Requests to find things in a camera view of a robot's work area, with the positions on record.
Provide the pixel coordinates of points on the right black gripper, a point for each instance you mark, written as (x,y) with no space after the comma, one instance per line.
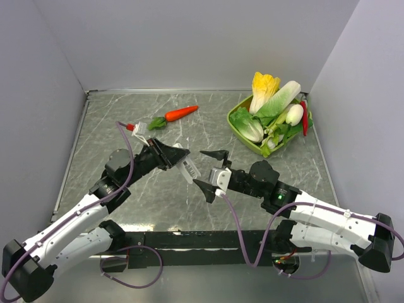
(208,190)

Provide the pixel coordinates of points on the white remote control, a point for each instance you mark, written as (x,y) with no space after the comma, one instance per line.
(185,164)

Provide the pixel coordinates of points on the white radish toy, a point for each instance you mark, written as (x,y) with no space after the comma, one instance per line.
(294,115)

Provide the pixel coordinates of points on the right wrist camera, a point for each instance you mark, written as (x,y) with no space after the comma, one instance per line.
(220,178)

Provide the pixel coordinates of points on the orange toy carrot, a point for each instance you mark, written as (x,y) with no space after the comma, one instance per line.
(161,122)

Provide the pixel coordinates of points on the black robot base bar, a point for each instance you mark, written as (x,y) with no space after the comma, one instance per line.
(191,248)

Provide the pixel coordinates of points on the green romaine lettuce toy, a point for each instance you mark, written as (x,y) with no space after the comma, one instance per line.
(279,101)

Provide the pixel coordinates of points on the yellow napa cabbage toy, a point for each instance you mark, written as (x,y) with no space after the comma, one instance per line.
(264,86)

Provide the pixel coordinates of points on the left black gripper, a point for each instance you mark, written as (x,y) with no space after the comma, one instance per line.
(165,156)

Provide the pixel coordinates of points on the green celery stalk toy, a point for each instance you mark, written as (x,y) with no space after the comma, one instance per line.
(274,133)

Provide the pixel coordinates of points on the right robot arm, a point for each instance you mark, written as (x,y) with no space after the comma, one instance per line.
(308,223)

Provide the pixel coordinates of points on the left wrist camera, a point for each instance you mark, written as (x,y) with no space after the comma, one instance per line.
(137,130)

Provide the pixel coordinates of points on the red chili pepper toy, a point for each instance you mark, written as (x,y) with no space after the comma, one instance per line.
(305,118)

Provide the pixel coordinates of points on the green leafy cabbage toy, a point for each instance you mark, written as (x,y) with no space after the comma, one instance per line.
(247,125)

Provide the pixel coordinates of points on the green plastic basket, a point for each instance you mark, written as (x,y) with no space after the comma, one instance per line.
(292,132)

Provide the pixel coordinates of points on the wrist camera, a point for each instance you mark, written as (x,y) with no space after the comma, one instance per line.
(137,130)
(220,178)

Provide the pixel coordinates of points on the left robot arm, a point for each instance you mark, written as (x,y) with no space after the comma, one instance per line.
(31,266)

